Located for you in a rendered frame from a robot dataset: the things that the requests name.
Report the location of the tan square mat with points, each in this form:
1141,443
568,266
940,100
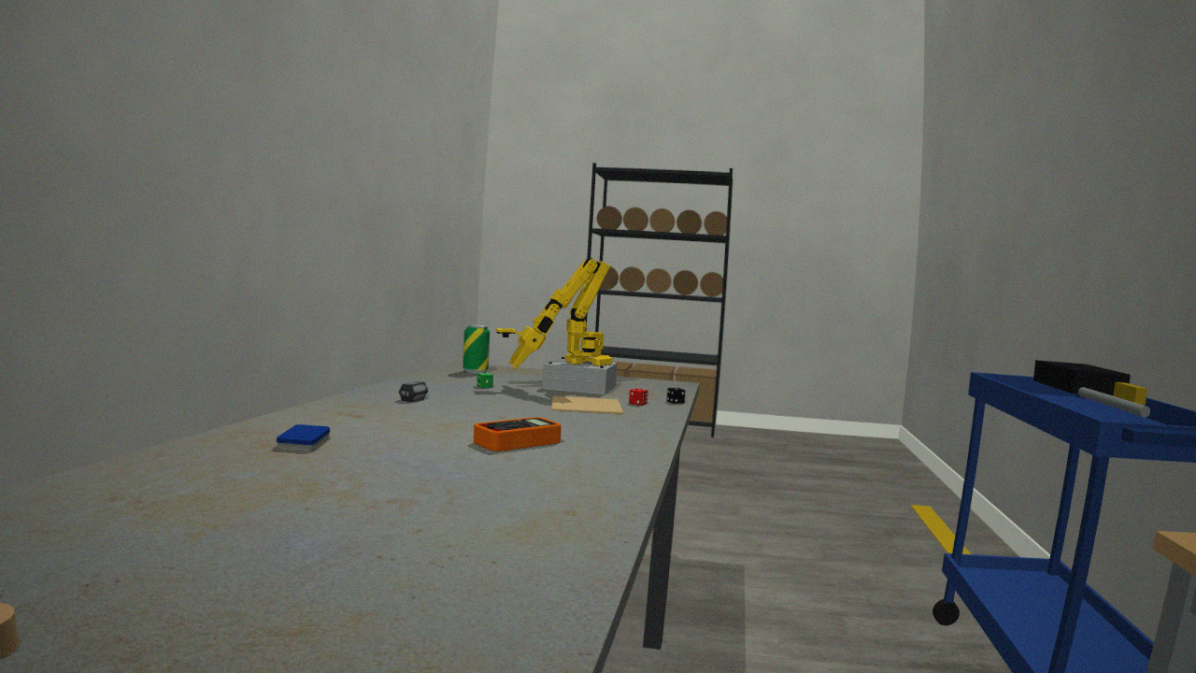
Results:
582,404

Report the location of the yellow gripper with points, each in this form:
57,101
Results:
532,341

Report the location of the green and yellow striped can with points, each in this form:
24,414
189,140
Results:
476,348

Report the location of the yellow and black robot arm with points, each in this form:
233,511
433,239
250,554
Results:
591,343

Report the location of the small blue and white box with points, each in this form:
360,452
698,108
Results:
303,438

